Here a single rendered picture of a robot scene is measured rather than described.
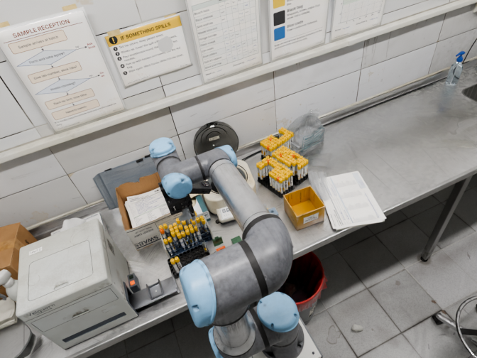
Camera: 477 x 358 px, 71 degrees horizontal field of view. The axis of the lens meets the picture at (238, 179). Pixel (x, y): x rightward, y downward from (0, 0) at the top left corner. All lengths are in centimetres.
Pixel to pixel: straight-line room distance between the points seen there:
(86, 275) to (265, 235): 70
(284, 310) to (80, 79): 107
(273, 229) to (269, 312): 40
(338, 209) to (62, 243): 110
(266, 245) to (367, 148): 130
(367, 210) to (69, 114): 129
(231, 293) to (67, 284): 70
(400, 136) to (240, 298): 152
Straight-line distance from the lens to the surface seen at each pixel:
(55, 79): 143
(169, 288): 137
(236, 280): 62
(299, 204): 156
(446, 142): 201
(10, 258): 160
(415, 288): 245
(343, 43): 180
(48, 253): 134
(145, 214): 159
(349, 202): 157
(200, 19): 143
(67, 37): 137
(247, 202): 76
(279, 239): 66
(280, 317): 102
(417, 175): 178
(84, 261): 124
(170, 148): 99
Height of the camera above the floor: 208
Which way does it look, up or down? 45 degrees down
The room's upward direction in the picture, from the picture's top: 10 degrees counter-clockwise
